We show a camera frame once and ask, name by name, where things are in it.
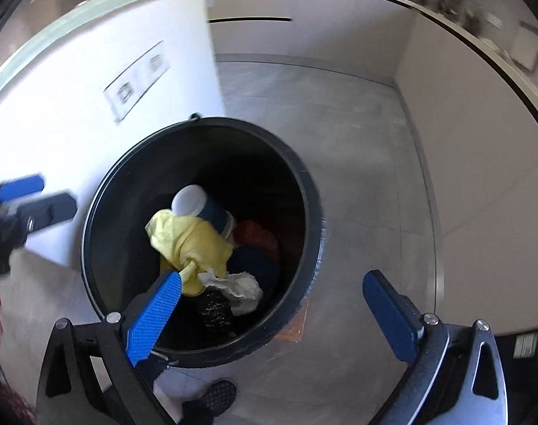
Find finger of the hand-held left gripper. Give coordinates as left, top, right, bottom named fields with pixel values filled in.
left=0, top=173, right=46, bottom=208
left=13, top=191, right=79, bottom=233

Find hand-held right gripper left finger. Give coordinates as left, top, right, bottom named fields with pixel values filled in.
left=34, top=270, right=184, bottom=425

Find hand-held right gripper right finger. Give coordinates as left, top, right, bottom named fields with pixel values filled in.
left=362, top=269, right=509, bottom=425

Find black plastic bag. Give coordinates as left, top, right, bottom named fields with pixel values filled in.
left=194, top=292, right=239, bottom=338

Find yellow cloth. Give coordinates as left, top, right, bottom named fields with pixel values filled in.
left=145, top=208, right=235, bottom=298

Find white plastic bag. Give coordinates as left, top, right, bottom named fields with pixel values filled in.
left=197, top=270, right=265, bottom=316

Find blue cloth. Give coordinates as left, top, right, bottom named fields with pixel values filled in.
left=228, top=245, right=282, bottom=298

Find blue paper cup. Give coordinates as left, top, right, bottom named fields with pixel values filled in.
left=171, top=184, right=235, bottom=237

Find red plastic bag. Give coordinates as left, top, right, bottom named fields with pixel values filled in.
left=233, top=219, right=281, bottom=253

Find black round trash bin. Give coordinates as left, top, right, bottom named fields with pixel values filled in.
left=80, top=114, right=327, bottom=369

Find white kitchen island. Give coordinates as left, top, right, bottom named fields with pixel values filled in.
left=0, top=0, right=228, bottom=276

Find brown cardboard piece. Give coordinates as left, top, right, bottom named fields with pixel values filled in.
left=275, top=300, right=310, bottom=344

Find black mesh shoe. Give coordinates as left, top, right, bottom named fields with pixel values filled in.
left=181, top=379, right=238, bottom=425

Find recessed socket panel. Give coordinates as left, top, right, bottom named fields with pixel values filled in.
left=103, top=39, right=169, bottom=124

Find white base cabinets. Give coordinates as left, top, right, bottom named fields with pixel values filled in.
left=205, top=0, right=538, bottom=338

